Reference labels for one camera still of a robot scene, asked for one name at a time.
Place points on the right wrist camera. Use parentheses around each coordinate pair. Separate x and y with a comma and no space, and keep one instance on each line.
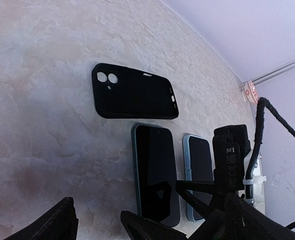
(231,147)

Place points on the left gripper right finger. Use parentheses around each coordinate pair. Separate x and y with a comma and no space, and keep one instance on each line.
(242,221)

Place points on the teal-edged phone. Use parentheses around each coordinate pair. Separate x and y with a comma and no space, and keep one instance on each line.
(155,174)

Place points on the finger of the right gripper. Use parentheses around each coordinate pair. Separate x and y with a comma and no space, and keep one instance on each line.
(140,228)
(187,189)

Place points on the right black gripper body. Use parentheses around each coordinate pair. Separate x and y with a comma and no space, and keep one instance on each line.
(213,226)

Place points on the black phone case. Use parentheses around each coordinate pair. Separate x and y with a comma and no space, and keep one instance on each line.
(125,93)

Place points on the light blue phone case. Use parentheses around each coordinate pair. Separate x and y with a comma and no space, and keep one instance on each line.
(186,160)

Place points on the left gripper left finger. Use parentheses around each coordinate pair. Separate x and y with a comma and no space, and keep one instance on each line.
(58,223)

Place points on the right aluminium post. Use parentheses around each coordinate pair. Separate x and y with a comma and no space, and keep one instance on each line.
(274,73)

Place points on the red patterned bowl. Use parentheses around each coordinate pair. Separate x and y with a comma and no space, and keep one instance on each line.
(249,93)

